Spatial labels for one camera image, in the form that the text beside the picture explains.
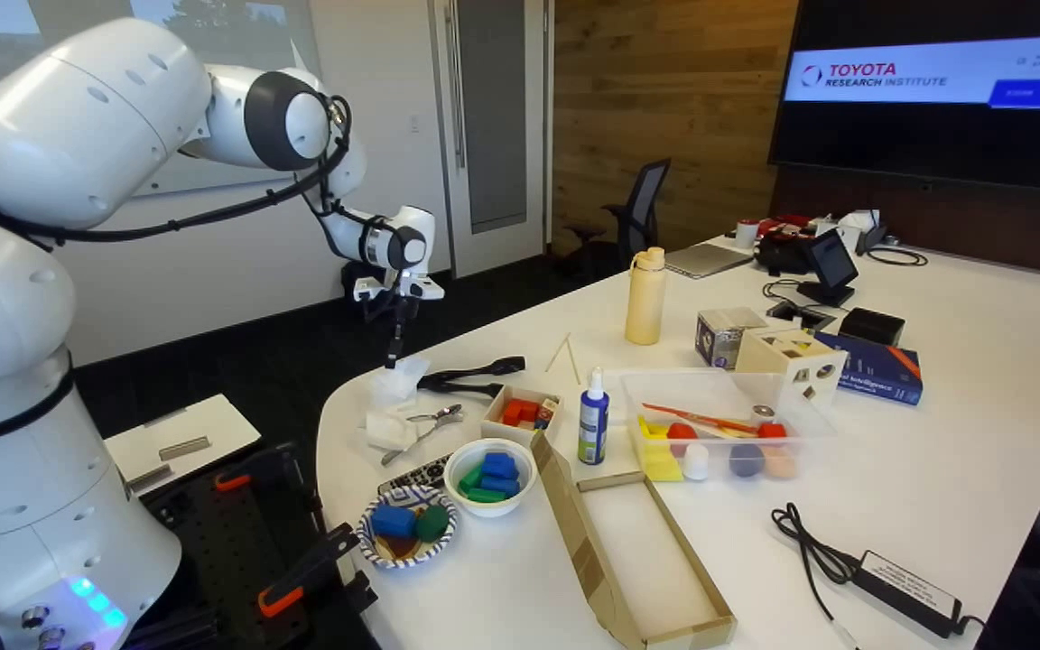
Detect black office chair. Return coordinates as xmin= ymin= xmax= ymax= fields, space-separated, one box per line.
xmin=602 ymin=159 xmax=672 ymax=262

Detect cardboard box lid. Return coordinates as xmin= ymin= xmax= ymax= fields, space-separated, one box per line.
xmin=530 ymin=438 xmax=737 ymax=650

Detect small patterned cube box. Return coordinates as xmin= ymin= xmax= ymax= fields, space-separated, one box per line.
xmin=694 ymin=308 xmax=760 ymax=367

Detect white bowl blue blocks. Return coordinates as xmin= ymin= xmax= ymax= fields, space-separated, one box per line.
xmin=445 ymin=438 xmax=533 ymax=521

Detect wall television screen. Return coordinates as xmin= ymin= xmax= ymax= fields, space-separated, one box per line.
xmin=770 ymin=0 xmax=1040 ymax=188

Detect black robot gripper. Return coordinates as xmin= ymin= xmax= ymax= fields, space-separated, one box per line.
xmin=350 ymin=270 xmax=445 ymax=367

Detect cream squeeze bottle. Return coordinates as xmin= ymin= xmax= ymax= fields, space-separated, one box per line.
xmin=625 ymin=244 xmax=664 ymax=345

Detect black orange clamp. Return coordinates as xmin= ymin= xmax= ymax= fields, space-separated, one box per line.
xmin=209 ymin=445 xmax=356 ymax=621

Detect white side board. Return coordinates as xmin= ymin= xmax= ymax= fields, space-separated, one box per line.
xmin=104 ymin=394 xmax=258 ymax=493

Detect blue cardboard box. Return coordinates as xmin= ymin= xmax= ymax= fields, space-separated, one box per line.
xmin=818 ymin=331 xmax=924 ymax=403

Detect black power adapter cable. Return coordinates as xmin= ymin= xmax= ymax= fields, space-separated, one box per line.
xmin=770 ymin=497 xmax=984 ymax=643

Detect silver spoon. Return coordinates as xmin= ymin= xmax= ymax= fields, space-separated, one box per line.
xmin=409 ymin=403 xmax=462 ymax=421

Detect clear bin of toys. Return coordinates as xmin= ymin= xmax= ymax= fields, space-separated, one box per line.
xmin=621 ymin=372 xmax=801 ymax=484

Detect white glue bottle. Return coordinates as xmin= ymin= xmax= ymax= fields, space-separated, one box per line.
xmin=578 ymin=372 xmax=609 ymax=465

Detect wooden shape sorter box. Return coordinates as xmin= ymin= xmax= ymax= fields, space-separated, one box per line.
xmin=737 ymin=330 xmax=847 ymax=403

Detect silver fork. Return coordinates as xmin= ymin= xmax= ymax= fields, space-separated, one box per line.
xmin=377 ymin=418 xmax=458 ymax=465

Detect wooden chopsticks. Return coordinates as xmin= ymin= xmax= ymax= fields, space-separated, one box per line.
xmin=545 ymin=331 xmax=583 ymax=387

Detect white napkin under cutlery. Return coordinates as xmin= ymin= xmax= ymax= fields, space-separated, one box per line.
xmin=364 ymin=413 xmax=415 ymax=450

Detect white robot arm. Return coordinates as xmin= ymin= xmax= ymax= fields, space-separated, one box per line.
xmin=0 ymin=19 xmax=440 ymax=650

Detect patterned plate with blocks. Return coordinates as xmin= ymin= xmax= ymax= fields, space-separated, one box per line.
xmin=362 ymin=497 xmax=456 ymax=572

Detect grey laptop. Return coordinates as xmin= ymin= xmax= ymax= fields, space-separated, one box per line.
xmin=669 ymin=242 xmax=751 ymax=277

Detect black tongs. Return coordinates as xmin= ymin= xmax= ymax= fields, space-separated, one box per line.
xmin=415 ymin=356 xmax=525 ymax=397

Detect small tablet on stand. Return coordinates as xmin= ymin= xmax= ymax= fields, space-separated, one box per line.
xmin=797 ymin=231 xmax=858 ymax=308

